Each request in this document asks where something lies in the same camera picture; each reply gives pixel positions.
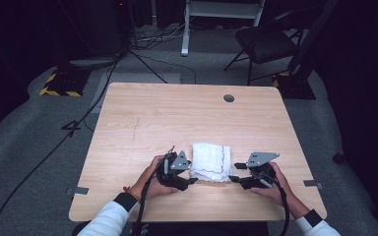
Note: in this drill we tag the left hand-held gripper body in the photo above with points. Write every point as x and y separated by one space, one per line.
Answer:
174 170

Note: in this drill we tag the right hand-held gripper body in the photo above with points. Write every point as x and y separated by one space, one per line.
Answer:
261 170

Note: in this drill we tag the white towel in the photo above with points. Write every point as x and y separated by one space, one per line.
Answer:
210 162

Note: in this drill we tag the person's right hand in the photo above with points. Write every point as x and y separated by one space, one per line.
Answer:
279 191

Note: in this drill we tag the person's left hand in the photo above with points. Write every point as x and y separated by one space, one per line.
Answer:
147 185

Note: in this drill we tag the grey tape strip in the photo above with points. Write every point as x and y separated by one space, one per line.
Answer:
78 190
312 183

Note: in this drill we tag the grey table grommet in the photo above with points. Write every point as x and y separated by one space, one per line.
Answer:
229 98

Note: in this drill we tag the black caster wheel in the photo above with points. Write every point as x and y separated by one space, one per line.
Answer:
339 158

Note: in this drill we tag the black stand base hazard tape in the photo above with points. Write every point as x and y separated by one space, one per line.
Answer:
65 83
297 87

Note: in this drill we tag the black folding chair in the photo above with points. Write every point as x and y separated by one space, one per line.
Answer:
265 42

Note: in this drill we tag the black equipment cabinet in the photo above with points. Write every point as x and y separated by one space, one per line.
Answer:
101 26

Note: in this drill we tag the white desk frame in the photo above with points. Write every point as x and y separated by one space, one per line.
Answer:
185 32

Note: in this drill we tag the black slanted stand post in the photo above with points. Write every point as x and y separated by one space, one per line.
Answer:
311 36

